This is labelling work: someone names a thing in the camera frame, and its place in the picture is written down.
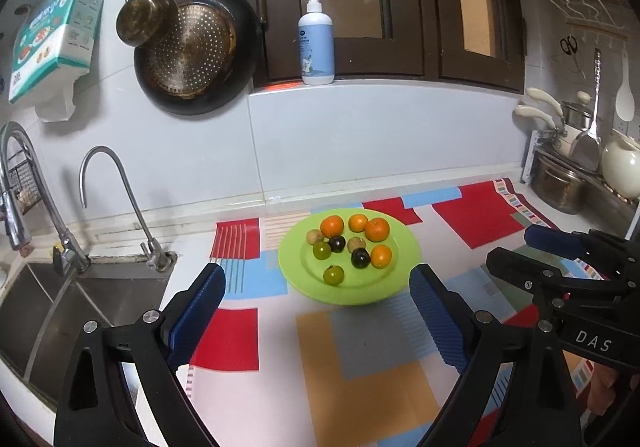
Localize small orange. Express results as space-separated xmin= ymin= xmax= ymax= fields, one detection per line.
xmin=370 ymin=245 xmax=393 ymax=269
xmin=348 ymin=213 xmax=369 ymax=233

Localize large orange front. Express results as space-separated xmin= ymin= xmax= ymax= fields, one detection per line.
xmin=364 ymin=217 xmax=390 ymax=242

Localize dark plum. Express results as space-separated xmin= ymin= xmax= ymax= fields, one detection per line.
xmin=350 ymin=248 xmax=371 ymax=269
xmin=328 ymin=235 xmax=346 ymax=253

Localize green fruit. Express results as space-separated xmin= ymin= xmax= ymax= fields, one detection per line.
xmin=312 ymin=241 xmax=332 ymax=261
xmin=323 ymin=265 xmax=345 ymax=285

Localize small tan fruit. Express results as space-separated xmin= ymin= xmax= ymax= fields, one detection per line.
xmin=306 ymin=229 xmax=324 ymax=245

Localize large orange with stem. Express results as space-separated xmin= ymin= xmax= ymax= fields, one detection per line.
xmin=320 ymin=215 xmax=344 ymax=239

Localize white teapot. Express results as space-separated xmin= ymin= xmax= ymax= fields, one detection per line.
xmin=601 ymin=129 xmax=640 ymax=200

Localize steel pot on rack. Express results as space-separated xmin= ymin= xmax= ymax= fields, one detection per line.
xmin=532 ymin=153 xmax=588 ymax=215

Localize thin gooseneck faucet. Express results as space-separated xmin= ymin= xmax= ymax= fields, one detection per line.
xmin=78 ymin=144 xmax=177 ymax=273

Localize steel spatula hanging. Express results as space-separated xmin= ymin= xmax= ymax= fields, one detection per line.
xmin=568 ymin=47 xmax=604 ymax=173

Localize stainless steel sink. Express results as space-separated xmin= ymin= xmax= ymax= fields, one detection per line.
xmin=1 ymin=261 xmax=171 ymax=409

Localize chrome pull-down faucet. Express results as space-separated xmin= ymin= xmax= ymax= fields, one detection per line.
xmin=1 ymin=121 xmax=90 ymax=275

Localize white spoon hanging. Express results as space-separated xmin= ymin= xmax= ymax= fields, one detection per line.
xmin=615 ymin=48 xmax=636 ymax=122

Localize green plate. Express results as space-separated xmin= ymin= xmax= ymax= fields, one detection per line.
xmin=278 ymin=207 xmax=421 ymax=306

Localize hanging scissors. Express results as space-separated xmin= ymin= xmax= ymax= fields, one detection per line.
xmin=560 ymin=34 xmax=585 ymax=76

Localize black frying pan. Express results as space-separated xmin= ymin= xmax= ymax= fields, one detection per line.
xmin=134 ymin=0 xmax=262 ymax=116

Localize teal plastic bag box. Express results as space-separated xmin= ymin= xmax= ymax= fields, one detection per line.
xmin=9 ymin=0 xmax=104 ymax=106

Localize brass small pot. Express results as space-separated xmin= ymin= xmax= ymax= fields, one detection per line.
xmin=116 ymin=0 xmax=178 ymax=47

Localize lotion pump bottle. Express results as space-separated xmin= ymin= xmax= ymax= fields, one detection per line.
xmin=297 ymin=0 xmax=335 ymax=85

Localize cream handle lower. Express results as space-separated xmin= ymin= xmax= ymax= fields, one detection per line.
xmin=513 ymin=104 xmax=559 ymax=130

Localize cream handle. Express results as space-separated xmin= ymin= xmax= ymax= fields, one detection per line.
xmin=513 ymin=104 xmax=559 ymax=130
xmin=525 ymin=87 xmax=564 ymax=118

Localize cream handle upper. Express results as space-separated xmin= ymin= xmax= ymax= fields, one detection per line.
xmin=525 ymin=87 xmax=564 ymax=118

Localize wire sponge basket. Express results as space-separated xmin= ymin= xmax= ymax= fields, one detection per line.
xmin=9 ymin=151 xmax=41 ymax=214

